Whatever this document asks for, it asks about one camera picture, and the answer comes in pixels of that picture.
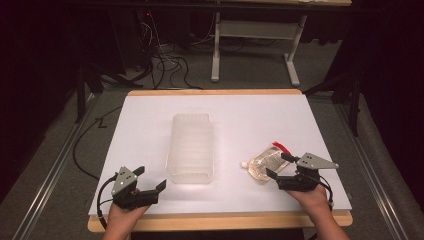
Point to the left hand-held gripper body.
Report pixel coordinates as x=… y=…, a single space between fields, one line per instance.
x=124 y=180

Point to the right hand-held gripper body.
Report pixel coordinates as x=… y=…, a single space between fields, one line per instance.
x=313 y=161

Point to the clear liquid pouch red top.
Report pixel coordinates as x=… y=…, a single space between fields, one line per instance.
x=266 y=161

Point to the clear plastic container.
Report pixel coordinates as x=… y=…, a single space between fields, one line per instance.
x=190 y=150

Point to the person's left hand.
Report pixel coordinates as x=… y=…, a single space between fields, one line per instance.
x=124 y=216

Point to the person's right hand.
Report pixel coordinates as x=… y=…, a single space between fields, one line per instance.
x=310 y=200

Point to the black metal stand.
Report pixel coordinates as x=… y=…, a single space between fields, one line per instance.
x=81 y=90
x=354 y=100

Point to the metal floor rail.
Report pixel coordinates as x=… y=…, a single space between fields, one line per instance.
x=50 y=173
x=370 y=166

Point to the white metal desk frame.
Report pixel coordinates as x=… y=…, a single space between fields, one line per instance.
x=256 y=29

